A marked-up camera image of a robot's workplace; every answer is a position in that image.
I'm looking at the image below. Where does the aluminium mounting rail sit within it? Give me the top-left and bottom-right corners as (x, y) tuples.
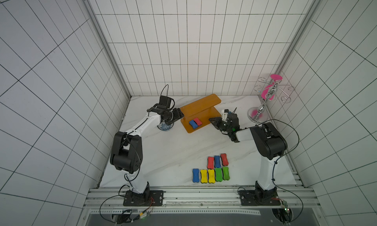
(83, 186), (320, 215)

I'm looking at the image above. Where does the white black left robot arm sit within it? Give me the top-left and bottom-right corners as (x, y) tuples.
(110, 107), (184, 198)

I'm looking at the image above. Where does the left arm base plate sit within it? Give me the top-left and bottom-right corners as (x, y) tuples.
(123, 189), (164, 207)

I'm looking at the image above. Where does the blue patterned ceramic bowl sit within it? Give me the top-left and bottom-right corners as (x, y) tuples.
(158, 122), (174, 131)

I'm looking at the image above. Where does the chrome pink cup stand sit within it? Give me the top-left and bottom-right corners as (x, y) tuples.
(247, 74), (295, 124)

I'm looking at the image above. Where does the yellow eraser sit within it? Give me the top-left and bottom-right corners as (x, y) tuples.
(200, 169), (208, 183)
(208, 169), (216, 183)

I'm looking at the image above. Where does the wooden two-tier shelf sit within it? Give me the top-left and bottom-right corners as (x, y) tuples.
(180, 94), (221, 133)

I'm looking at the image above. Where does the green eraser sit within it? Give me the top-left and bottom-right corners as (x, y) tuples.
(215, 168), (223, 182)
(222, 166), (230, 180)

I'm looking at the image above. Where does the blue eraser top shelf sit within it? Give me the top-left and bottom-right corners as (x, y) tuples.
(192, 169), (200, 183)

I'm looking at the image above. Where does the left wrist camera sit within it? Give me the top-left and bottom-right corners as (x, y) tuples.
(158, 95), (172, 110)

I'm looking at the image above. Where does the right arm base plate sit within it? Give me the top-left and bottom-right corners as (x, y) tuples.
(238, 189), (281, 206)

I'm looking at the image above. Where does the red eraser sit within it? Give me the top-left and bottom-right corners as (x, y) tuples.
(207, 156), (215, 170)
(220, 153), (229, 166)
(193, 118), (202, 127)

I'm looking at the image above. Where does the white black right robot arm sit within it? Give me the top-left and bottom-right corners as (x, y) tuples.
(209, 112), (288, 201)

